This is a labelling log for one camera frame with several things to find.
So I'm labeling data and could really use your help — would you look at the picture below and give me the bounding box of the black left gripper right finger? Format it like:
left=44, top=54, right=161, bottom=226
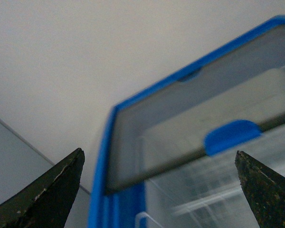
left=235, top=151, right=285, bottom=228

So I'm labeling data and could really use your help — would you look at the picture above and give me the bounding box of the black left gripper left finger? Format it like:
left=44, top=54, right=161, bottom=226
left=0, top=148, right=85, bottom=228

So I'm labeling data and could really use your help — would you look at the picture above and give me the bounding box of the sliding glass freezer lid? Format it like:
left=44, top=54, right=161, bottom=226
left=105, top=24, right=285, bottom=193

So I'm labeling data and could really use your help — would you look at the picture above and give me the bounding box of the grey metal cabinet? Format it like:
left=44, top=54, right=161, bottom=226
left=0, top=120, right=90, bottom=228

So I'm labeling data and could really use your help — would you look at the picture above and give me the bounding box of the white chest freezer blue rim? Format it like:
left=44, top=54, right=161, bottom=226
left=88, top=15, right=285, bottom=228

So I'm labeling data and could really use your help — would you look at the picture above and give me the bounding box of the white wire freezer basket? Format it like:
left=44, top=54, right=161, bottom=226
left=134, top=150, right=285, bottom=228

